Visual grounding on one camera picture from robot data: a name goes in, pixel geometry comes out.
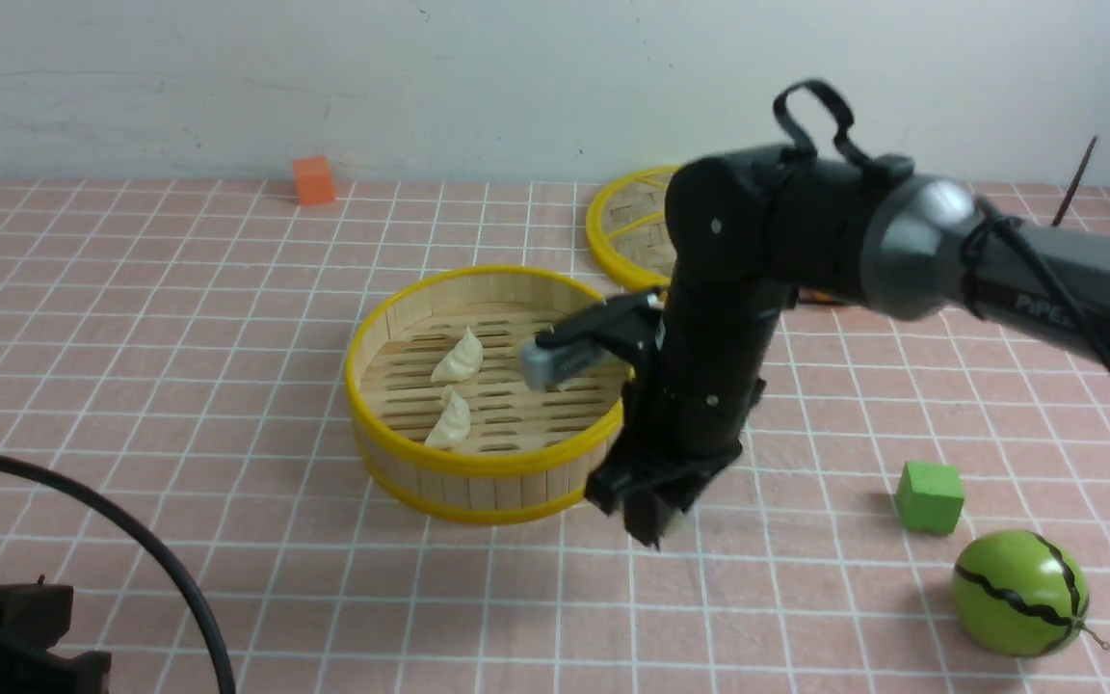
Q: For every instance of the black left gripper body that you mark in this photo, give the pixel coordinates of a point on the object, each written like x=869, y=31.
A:
x=34, y=617

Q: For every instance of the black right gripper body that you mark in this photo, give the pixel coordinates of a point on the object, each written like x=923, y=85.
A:
x=669, y=442

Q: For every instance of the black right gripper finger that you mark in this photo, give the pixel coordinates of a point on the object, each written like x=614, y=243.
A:
x=653, y=516

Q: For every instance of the white dumpling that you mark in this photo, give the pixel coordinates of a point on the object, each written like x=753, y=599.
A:
x=462, y=362
x=454, y=424

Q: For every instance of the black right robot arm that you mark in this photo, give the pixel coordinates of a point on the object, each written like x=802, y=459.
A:
x=750, y=229

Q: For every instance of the bamboo steamer lid yellow rim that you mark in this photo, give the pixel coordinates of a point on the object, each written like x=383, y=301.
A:
x=626, y=230

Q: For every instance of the bamboo steamer tray yellow rim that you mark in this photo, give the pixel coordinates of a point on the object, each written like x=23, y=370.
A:
x=527, y=453

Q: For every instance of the orange yellow toy pear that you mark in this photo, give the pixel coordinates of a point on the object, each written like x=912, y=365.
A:
x=807, y=296

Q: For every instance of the green foam cube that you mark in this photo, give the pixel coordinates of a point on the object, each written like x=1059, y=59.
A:
x=930, y=497

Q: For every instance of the pink checkered tablecloth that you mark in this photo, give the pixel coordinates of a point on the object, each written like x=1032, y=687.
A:
x=178, y=344

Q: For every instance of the green toy watermelon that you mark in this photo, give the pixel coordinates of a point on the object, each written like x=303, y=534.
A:
x=1018, y=594

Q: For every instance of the orange foam cube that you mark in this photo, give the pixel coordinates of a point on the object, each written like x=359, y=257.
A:
x=314, y=181

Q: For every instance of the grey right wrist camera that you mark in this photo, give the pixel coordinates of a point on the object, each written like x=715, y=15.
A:
x=543, y=367

